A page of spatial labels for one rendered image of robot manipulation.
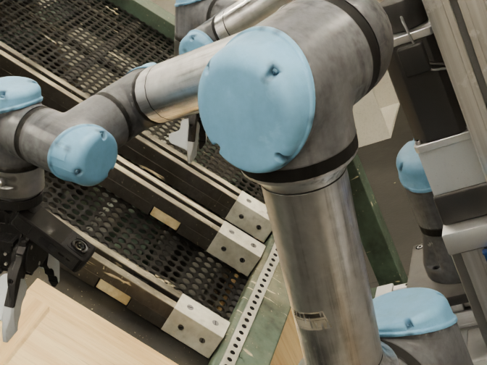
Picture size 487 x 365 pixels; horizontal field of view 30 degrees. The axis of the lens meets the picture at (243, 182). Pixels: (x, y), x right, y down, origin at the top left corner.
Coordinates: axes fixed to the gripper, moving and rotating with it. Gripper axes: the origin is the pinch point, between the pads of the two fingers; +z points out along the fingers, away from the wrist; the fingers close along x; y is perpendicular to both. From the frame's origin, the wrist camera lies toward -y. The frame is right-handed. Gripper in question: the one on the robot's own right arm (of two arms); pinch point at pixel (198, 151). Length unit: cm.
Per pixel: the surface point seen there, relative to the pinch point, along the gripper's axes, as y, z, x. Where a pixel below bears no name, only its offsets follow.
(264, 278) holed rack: -12.5, 41.3, -20.6
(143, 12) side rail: 58, 11, -127
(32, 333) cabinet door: 23.0, 29.0, 33.4
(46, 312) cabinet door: 23.2, 28.8, 26.3
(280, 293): -17, 44, -20
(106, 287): 16.8, 31.6, 9.9
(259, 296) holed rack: -12.9, 41.5, -12.7
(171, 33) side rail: 48, 17, -127
